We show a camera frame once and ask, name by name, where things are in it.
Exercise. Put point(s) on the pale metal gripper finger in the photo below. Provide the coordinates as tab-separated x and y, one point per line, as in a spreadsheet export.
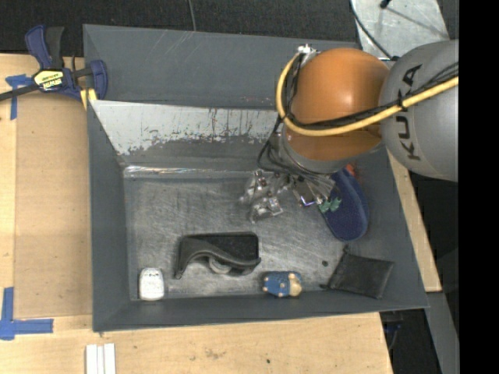
260	183
269	208

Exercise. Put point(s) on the blue and tan toy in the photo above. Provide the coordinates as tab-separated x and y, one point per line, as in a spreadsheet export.
280	283

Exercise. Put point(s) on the black fabric pouch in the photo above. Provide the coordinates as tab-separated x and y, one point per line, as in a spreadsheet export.
360	275

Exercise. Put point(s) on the small white plastic box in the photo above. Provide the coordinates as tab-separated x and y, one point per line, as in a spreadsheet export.
151	284

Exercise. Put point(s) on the grey metal bin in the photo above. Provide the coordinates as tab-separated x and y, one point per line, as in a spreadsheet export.
156	72

